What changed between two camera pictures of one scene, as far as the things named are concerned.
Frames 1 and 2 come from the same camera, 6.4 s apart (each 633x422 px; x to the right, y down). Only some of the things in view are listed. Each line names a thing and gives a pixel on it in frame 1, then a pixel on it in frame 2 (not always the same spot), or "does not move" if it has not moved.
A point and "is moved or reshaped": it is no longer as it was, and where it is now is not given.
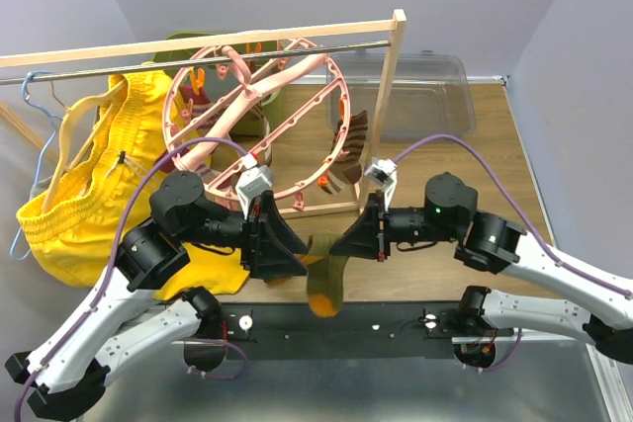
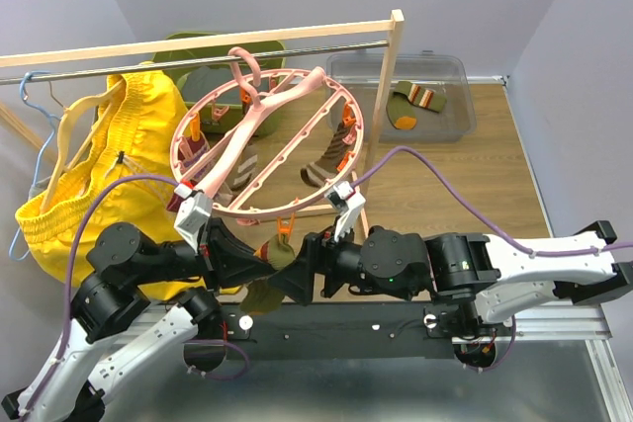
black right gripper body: (401, 224) to (342, 264)
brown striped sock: (347, 169) to (317, 173)
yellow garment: (102, 184) does not move
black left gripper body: (252, 228) to (206, 256)
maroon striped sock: (205, 117) to (188, 152)
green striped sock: (325, 275) is moved or reshaped
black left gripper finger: (276, 233) to (228, 251)
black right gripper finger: (360, 241) to (295, 281)
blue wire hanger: (53, 118) does not move
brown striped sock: (266, 158) to (239, 179)
